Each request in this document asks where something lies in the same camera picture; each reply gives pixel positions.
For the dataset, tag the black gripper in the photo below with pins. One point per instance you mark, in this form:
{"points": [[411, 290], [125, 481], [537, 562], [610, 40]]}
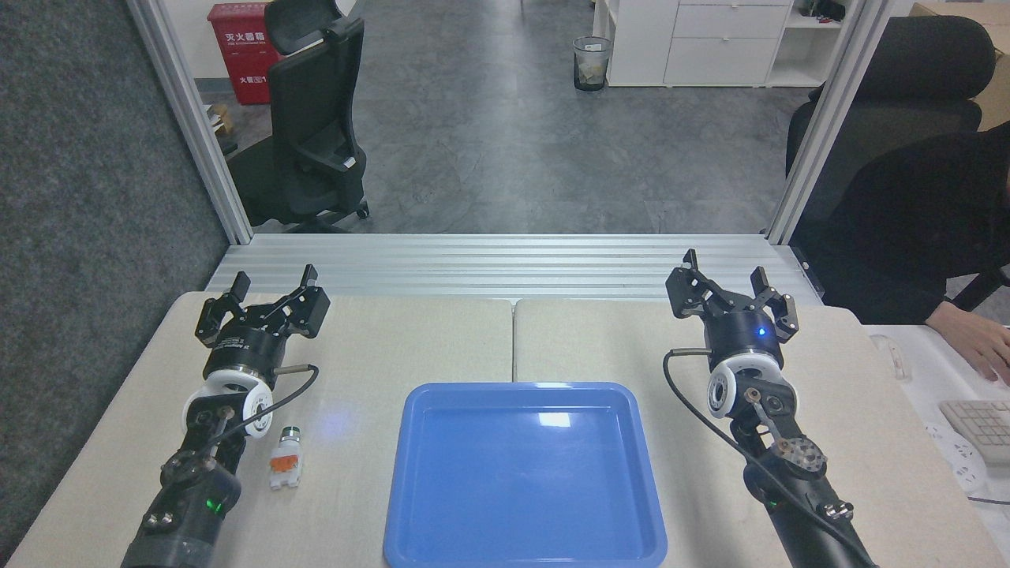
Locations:
{"points": [[243, 345], [742, 335]]}

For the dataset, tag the white orange switch part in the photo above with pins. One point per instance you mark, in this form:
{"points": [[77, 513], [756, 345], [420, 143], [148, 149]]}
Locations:
{"points": [[286, 459]]}

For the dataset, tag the blue plastic tray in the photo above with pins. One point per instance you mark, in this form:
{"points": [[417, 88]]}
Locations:
{"points": [[525, 477]]}

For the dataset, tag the person's hand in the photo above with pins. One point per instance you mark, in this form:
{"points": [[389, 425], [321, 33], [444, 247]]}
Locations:
{"points": [[974, 339]]}

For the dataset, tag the grey felt partition panel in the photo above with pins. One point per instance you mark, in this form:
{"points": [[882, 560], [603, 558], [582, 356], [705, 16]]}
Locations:
{"points": [[95, 237]]}

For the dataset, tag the person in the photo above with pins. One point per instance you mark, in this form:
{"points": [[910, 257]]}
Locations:
{"points": [[907, 229]]}

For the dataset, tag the small cardboard box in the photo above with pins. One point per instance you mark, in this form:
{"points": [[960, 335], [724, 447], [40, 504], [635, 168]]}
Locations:
{"points": [[221, 120]]}

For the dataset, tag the black mesh office chair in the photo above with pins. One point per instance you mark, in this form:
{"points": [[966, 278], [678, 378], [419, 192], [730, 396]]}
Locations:
{"points": [[316, 118]]}

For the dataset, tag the white drawer cabinet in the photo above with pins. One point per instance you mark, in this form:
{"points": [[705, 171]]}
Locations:
{"points": [[710, 47]]}

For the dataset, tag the red fire extinguisher box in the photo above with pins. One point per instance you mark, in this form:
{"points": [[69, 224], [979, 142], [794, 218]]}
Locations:
{"points": [[241, 55]]}

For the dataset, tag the white power strip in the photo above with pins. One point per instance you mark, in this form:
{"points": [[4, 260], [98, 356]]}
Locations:
{"points": [[959, 461]]}

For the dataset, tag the white keyboard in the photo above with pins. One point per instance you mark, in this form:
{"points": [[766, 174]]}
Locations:
{"points": [[982, 430]]}

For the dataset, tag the black padded office chair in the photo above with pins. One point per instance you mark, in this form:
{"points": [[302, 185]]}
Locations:
{"points": [[915, 79]]}

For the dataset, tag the silver aluminium post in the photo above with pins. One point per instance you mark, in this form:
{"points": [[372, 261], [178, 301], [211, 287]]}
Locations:
{"points": [[828, 118], [193, 118]]}

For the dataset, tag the silver aluminium rail platform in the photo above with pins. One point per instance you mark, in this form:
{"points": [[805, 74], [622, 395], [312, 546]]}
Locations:
{"points": [[513, 268]]}

